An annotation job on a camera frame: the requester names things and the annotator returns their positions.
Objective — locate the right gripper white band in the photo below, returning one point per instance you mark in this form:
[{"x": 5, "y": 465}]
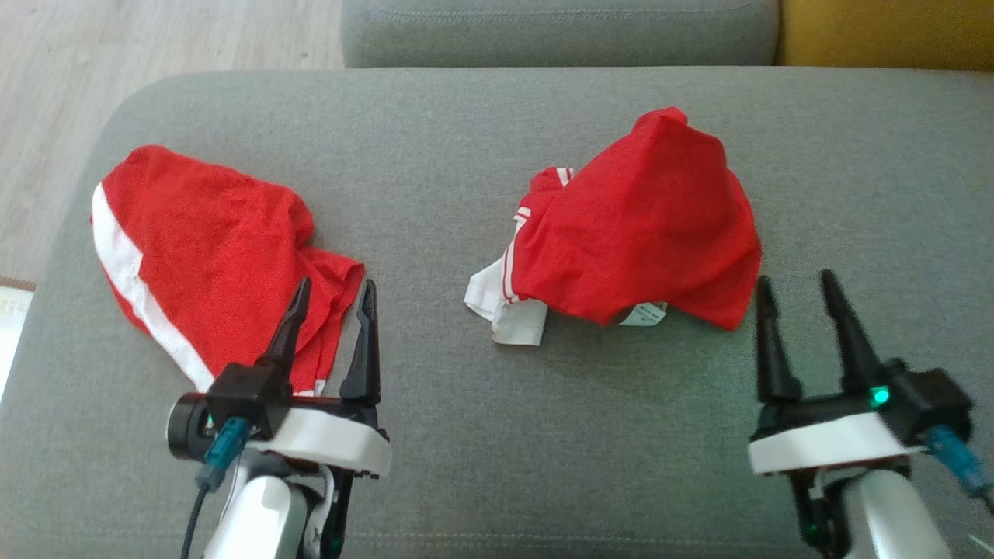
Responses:
[{"x": 823, "y": 442}]

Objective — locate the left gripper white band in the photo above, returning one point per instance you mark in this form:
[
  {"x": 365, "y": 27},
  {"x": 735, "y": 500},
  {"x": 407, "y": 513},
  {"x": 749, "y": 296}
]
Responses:
[{"x": 334, "y": 442}]

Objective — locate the red shorts with white stripe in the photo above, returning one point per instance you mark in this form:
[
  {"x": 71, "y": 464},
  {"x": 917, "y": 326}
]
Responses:
[{"x": 210, "y": 241}]

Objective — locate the red and white basketball jersey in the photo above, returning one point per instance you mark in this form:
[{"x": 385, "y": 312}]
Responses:
[{"x": 644, "y": 225}]

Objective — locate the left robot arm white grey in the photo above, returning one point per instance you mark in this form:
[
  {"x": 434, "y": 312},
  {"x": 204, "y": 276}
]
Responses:
[{"x": 260, "y": 512}]

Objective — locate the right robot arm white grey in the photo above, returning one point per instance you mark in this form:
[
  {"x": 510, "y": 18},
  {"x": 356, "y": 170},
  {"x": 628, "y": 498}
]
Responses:
[{"x": 893, "y": 520}]

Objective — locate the large yellow sofa back cushion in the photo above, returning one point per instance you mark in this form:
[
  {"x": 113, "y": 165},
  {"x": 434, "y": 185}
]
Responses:
[{"x": 885, "y": 31}]

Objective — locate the long grey sofa seat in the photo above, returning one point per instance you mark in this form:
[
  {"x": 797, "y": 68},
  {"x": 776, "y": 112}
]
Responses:
[{"x": 559, "y": 35}]

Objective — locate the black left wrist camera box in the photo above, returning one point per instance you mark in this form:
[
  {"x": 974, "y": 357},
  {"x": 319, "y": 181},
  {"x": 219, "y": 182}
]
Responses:
[{"x": 248, "y": 396}]

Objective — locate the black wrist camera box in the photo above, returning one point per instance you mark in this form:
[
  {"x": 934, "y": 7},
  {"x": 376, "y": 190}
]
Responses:
[
  {"x": 248, "y": 396},
  {"x": 932, "y": 404}
]

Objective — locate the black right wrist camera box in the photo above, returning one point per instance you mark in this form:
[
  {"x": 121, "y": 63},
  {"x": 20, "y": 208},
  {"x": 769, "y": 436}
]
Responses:
[{"x": 932, "y": 404}]

